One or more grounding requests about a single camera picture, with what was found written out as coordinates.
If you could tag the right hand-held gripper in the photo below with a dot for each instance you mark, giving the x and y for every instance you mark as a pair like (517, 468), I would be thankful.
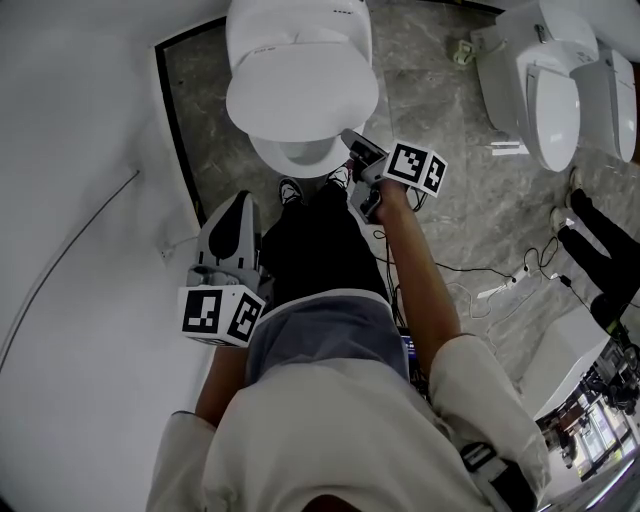
(410, 165)

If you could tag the white rectangular cabinet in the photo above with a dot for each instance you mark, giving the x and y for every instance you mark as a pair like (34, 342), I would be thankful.
(570, 360)

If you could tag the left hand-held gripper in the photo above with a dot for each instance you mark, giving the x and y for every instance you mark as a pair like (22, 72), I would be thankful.
(200, 312)

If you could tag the person's left forearm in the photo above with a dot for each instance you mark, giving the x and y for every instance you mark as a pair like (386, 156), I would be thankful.
(222, 385)

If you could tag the small pale floor fitting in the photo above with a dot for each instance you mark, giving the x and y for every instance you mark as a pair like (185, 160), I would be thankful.
(462, 52)

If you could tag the black waist device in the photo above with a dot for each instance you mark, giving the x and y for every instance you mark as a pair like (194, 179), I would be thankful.
(407, 345)

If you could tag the person's white shirt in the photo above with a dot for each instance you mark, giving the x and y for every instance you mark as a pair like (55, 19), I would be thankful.
(325, 425)

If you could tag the white toilet lid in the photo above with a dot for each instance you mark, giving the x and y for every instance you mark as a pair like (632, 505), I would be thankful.
(300, 90)

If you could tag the white power strip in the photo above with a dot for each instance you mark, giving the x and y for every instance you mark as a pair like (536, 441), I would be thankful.
(495, 290)

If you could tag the white wall socket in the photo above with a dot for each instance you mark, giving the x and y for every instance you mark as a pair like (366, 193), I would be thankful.
(170, 250)

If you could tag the person's right shoe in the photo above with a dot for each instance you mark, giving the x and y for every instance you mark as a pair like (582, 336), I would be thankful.
(340, 176)

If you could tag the person's shoe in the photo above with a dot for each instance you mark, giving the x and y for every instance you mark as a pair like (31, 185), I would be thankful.
(340, 176)
(290, 192)

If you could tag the white tank toilet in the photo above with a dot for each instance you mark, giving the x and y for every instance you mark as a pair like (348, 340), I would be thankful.
(505, 85)
(620, 100)

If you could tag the black skirting strip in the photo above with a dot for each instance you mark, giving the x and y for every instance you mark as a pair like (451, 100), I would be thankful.
(176, 125)

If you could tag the person's black trousers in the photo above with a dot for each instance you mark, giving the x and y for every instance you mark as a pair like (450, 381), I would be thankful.
(320, 250)

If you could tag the person's left shoe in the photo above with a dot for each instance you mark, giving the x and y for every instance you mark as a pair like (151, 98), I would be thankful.
(290, 192)

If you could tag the white rounded toilet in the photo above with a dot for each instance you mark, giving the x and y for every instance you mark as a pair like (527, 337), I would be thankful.
(290, 15)

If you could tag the person's right forearm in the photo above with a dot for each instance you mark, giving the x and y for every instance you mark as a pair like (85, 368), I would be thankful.
(425, 280)

